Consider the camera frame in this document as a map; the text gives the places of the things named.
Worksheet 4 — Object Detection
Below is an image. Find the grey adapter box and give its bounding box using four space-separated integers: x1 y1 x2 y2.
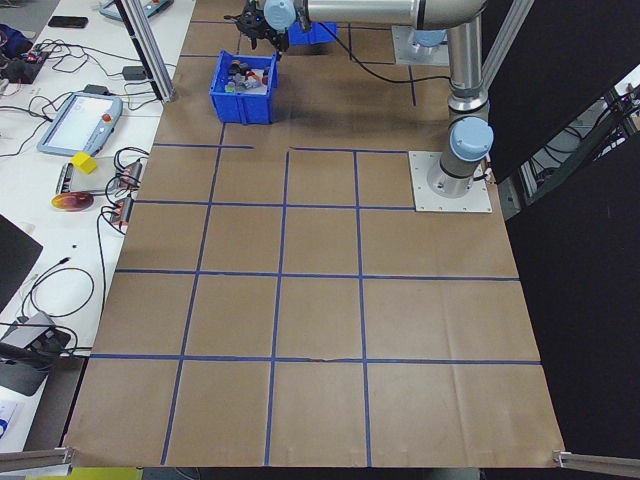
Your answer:
0 312 72 362

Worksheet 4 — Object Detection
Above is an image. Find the teach pendant with red button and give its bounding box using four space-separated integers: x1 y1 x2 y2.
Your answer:
98 0 175 21

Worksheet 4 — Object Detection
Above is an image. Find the white square base plate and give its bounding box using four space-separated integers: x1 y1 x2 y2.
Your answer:
408 149 495 215
390 24 452 66

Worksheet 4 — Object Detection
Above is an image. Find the yellow cube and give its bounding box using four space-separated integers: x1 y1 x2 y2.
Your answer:
69 152 97 175

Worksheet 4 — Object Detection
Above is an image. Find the circuit board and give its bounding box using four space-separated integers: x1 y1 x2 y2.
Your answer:
0 48 51 85

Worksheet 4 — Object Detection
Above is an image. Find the red yellow toy fruit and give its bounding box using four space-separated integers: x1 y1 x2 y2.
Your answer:
51 193 96 214

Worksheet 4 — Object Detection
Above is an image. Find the purple cloth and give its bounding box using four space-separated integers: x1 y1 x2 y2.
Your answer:
0 25 32 57

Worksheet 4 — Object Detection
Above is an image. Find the black frame cover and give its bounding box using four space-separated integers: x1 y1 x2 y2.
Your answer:
483 0 640 454

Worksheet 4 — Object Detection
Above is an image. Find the white printed paper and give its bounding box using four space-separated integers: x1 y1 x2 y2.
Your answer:
0 397 25 441

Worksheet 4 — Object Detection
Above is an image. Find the blue plastic storage bin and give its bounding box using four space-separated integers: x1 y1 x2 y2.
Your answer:
208 48 280 126
288 20 340 47

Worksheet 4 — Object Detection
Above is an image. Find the black laptop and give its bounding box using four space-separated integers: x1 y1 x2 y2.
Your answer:
0 213 45 314

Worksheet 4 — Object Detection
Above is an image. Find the usb hub with cables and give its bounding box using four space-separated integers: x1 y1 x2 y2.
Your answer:
117 158 146 189
107 197 135 232

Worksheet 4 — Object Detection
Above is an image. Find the slanted aluminium frame bar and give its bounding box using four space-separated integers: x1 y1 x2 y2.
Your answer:
480 0 537 99

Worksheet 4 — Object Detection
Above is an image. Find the aluminium profile post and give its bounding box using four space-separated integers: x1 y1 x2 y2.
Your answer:
115 0 177 105

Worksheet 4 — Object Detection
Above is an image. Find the yellow sheet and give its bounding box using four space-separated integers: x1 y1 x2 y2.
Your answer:
27 466 145 480

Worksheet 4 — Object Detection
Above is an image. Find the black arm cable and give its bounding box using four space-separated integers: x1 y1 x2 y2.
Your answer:
298 17 454 84

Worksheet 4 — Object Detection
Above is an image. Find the aluminium profile bar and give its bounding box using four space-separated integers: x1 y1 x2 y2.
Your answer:
551 448 640 480
0 446 76 476

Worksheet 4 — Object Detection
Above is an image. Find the grey blue teach pendant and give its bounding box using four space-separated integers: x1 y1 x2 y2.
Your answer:
36 91 124 157

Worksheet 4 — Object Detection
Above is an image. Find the silver flat device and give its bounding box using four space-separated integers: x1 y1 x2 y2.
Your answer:
56 162 77 195

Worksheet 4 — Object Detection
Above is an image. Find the black stand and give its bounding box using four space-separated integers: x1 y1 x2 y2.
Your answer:
0 355 51 399

